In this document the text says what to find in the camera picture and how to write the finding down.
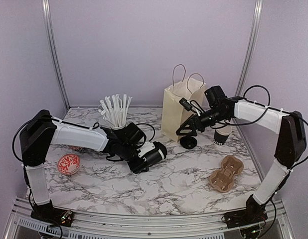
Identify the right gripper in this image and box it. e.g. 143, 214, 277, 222
176, 107, 229, 136

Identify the cream paper bag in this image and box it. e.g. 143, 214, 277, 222
161, 73, 207, 142

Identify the black paper coffee cup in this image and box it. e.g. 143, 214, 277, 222
144, 148, 165, 167

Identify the black cup lid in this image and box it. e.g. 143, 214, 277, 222
153, 141, 167, 159
179, 136, 197, 149

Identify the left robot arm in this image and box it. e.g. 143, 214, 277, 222
12, 110, 166, 222

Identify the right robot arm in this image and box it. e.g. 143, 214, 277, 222
176, 86, 307, 223

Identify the black cup holding straws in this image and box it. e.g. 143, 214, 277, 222
110, 123, 126, 130

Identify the white wrapped straws bundle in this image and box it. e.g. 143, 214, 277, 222
98, 94, 133, 127

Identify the brown cardboard cup carrier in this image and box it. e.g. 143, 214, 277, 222
208, 155, 244, 193

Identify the red patterned bowl dark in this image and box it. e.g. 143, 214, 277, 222
69, 146, 85, 152

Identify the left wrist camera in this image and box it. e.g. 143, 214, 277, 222
138, 142, 155, 161

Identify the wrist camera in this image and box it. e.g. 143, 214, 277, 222
179, 98, 204, 116
138, 142, 155, 161

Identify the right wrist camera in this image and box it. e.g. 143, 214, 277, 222
179, 98, 204, 116

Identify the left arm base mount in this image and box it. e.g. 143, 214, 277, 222
31, 200, 74, 227

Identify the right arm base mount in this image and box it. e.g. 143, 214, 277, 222
222, 195, 268, 229

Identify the front aluminium rail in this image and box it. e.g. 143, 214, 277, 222
3, 198, 294, 239

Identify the right aluminium frame post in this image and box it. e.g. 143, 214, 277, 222
235, 0, 263, 96

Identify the aluminium frame post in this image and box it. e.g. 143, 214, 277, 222
235, 0, 263, 96
42, 0, 70, 110

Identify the left aluminium frame post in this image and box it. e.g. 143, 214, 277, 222
42, 0, 70, 110

